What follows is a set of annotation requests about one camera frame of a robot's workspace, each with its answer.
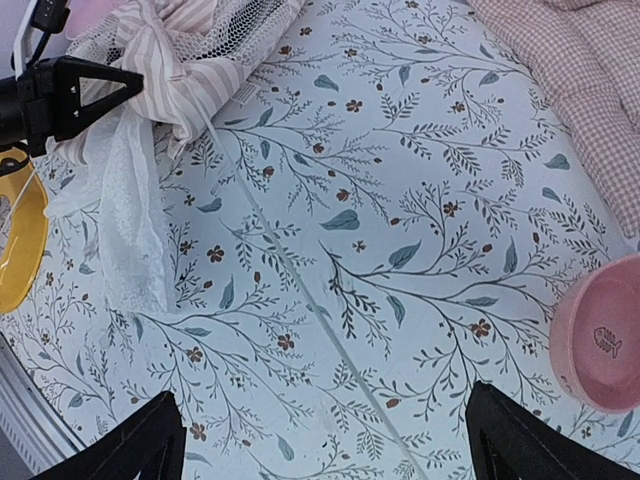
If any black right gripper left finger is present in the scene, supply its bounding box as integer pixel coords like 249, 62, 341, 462
36, 391, 187, 479

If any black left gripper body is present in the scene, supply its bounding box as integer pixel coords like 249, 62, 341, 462
1, 57, 64, 155

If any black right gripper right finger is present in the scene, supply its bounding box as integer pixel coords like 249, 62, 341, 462
465, 381, 639, 480

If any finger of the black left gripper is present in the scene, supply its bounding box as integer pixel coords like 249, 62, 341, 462
53, 56, 144, 142

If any striped pet tent fabric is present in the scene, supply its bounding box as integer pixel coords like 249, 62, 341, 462
46, 1, 302, 313

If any pink bowl behind tent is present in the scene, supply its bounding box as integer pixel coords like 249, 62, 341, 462
64, 0, 126, 40

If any pink cat-ear pet bowl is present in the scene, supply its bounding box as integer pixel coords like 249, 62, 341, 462
549, 254, 639, 413

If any yellow double bowl holder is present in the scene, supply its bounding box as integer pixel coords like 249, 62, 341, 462
1, 146, 48, 314

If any pink gingham cushion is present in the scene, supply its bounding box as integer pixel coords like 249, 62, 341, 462
470, 1, 639, 238

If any front aluminium rail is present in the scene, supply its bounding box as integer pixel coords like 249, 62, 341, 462
1, 338, 87, 476

